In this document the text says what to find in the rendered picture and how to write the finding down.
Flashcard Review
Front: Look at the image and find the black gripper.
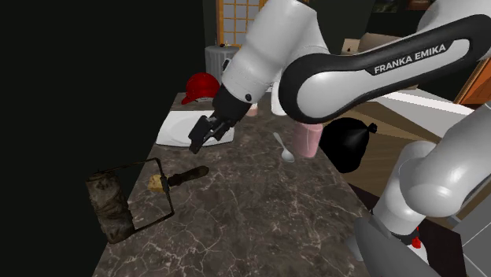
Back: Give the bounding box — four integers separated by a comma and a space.
187, 84, 253, 155

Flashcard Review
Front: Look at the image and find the white square plate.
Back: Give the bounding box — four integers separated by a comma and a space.
154, 109, 236, 148

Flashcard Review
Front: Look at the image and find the red cap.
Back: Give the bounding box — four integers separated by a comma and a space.
180, 72, 222, 105

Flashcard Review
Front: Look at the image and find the grey ribbed bin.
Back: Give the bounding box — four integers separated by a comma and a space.
204, 44, 241, 83

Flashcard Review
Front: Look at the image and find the yellow sponge piece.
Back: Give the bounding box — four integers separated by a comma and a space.
146, 174, 165, 193

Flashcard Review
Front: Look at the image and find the white mug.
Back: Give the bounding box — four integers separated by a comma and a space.
270, 82, 289, 117

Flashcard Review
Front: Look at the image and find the silver spoon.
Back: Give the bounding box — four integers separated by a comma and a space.
272, 131, 296, 164

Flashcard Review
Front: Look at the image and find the wooden lattice window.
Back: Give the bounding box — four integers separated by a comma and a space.
215, 0, 270, 50

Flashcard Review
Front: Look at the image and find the dirty paint roller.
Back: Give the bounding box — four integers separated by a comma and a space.
84, 157, 210, 246

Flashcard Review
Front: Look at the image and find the black rubbish bag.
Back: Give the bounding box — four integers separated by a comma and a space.
318, 116, 378, 175

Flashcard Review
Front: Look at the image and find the tan cardboard box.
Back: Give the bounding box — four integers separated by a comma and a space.
341, 31, 420, 57

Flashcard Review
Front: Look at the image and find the white low table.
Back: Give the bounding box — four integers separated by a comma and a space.
367, 87, 478, 139

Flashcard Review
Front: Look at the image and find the orange wooden cabinet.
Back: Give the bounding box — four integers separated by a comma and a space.
453, 57, 491, 107

